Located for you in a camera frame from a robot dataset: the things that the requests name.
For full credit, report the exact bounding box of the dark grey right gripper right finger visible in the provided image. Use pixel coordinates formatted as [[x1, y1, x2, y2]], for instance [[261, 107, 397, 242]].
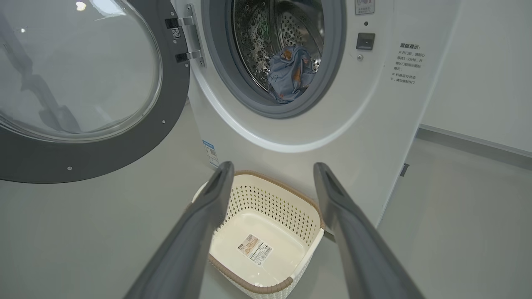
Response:
[[313, 162, 425, 299]]

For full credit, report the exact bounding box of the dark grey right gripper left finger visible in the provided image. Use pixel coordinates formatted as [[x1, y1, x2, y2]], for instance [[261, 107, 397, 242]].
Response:
[[124, 161, 235, 299]]

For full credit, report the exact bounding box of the round black glass washer door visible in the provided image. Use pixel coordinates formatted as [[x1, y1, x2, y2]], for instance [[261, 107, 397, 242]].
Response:
[[0, 0, 191, 184]]

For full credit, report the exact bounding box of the blue cartoon print garment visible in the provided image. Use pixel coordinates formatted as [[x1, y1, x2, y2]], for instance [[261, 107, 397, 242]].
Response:
[[268, 46, 317, 104]]

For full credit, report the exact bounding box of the basket barcode price sticker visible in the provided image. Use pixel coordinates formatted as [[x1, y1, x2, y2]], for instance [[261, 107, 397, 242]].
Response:
[[237, 233, 273, 265]]

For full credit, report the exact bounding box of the white perforated basket brown rim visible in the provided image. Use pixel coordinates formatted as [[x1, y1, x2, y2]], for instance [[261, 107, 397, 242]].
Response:
[[191, 170, 325, 299]]

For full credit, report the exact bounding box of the white front-load washing machine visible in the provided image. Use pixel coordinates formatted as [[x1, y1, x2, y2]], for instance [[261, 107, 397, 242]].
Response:
[[170, 0, 462, 241]]

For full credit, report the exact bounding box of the grey rubber door seal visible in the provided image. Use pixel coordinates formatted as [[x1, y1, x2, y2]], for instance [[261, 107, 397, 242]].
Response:
[[202, 0, 347, 119]]

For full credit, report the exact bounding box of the metal washer door hinge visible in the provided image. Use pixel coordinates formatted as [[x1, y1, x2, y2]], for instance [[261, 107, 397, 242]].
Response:
[[165, 4, 205, 67]]

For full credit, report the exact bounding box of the black door lock socket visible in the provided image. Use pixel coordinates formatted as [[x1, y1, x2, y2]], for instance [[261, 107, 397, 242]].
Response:
[[356, 32, 376, 51]]

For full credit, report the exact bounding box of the blue energy label sticker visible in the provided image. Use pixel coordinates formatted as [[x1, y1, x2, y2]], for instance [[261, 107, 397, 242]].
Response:
[[202, 140, 219, 168]]

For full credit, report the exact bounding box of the printed warning text label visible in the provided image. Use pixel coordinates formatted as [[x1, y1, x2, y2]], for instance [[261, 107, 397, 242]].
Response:
[[390, 42, 426, 86]]

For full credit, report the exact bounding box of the stainless steel washer drum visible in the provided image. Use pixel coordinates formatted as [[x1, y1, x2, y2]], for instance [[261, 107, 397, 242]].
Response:
[[231, 0, 325, 94]]

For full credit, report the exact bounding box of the small grey instruction sticker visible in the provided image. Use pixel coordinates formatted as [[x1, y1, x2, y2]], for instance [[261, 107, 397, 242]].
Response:
[[355, 0, 375, 16]]

